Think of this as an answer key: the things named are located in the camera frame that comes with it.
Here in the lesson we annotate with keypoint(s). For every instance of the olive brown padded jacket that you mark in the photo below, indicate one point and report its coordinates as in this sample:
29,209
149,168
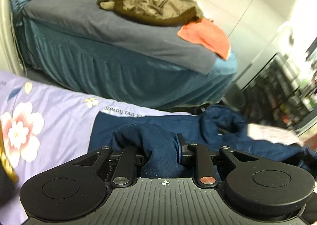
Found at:
155,12

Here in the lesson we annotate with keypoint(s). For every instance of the grey bed blanket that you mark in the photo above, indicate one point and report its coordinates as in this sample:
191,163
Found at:
84,18

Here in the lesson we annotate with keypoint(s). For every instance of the orange folded cloth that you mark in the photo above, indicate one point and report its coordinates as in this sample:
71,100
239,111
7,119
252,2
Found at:
208,35

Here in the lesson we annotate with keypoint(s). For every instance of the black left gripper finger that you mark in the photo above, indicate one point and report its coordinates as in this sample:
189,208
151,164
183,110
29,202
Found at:
183,148

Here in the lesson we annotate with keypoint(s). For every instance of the black wire storage rack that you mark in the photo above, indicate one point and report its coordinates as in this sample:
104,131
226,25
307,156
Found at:
277,95

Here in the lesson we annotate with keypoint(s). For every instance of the teal skirted bed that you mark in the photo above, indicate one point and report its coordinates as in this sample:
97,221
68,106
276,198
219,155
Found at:
104,70

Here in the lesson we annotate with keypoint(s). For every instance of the black folded garment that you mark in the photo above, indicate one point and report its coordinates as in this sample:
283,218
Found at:
9,178

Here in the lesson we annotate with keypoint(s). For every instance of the navy blue hooded sweatshirt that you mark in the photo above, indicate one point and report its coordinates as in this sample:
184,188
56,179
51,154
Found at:
158,138

